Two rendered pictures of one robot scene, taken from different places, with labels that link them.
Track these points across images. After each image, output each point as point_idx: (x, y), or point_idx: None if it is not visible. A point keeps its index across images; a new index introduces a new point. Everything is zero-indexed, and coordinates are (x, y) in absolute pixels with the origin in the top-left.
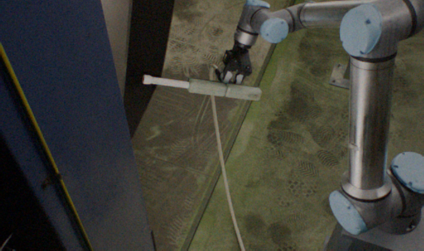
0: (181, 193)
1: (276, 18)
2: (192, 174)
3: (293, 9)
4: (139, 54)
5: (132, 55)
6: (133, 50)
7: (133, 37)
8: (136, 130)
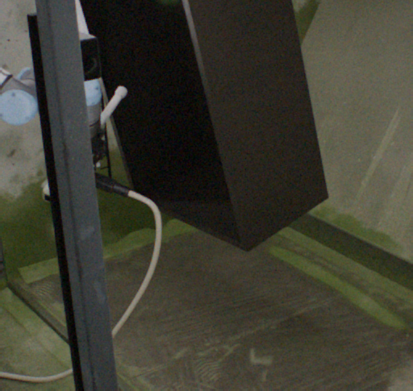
0: (132, 349)
1: (27, 68)
2: (149, 367)
3: (25, 81)
4: (272, 202)
5: (280, 203)
6: (277, 193)
7: (274, 168)
8: (279, 345)
